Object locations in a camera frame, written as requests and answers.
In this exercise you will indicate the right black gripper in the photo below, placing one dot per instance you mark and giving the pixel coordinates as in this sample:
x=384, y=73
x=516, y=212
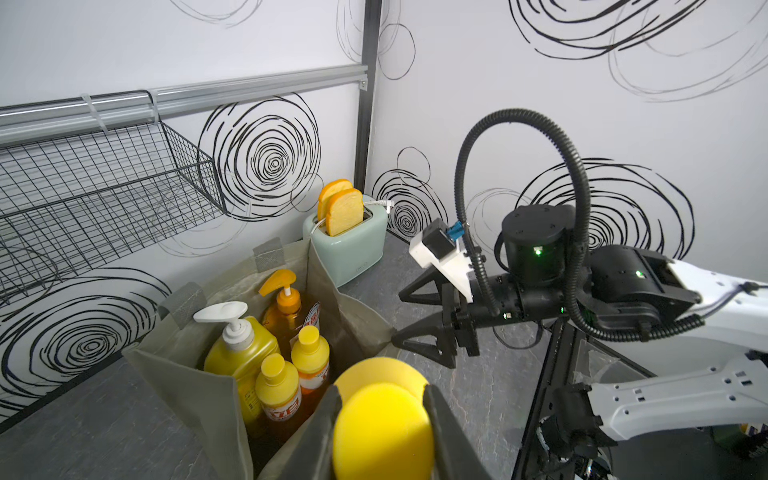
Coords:
x=534, y=249

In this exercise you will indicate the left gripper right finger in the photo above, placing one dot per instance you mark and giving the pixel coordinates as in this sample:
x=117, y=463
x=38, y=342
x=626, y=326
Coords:
x=454, y=455

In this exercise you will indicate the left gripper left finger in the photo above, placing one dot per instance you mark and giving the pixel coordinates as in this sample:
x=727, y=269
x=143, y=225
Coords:
x=308, y=453

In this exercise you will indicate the yellow cap bottle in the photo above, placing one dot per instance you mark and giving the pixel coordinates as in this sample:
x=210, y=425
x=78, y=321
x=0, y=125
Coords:
x=279, y=394
x=310, y=355
x=382, y=430

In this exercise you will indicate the yellow pump soap bottle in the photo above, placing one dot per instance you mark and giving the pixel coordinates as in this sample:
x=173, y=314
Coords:
x=239, y=352

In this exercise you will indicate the orange pump soap bottle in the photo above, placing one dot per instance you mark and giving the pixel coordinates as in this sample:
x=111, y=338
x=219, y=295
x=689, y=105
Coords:
x=289, y=311

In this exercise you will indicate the green fabric shopping bag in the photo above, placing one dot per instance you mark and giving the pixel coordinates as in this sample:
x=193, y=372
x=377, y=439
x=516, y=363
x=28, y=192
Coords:
x=206, y=351

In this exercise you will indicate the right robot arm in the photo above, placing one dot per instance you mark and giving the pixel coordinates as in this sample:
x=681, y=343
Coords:
x=614, y=294

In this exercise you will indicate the mint green toaster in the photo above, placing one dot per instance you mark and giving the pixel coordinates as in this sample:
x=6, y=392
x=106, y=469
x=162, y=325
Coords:
x=347, y=256

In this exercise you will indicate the toast slice front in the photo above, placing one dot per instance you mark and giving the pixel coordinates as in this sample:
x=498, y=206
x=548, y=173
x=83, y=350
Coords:
x=345, y=210

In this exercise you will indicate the toast slice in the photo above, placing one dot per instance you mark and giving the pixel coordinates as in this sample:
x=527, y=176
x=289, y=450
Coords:
x=345, y=210
x=328, y=192

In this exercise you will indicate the toast slice back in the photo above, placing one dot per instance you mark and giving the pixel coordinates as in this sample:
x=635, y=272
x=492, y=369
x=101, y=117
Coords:
x=328, y=192

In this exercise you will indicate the black wire basket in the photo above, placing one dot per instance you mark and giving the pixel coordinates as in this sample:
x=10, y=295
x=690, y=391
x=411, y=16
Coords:
x=87, y=181

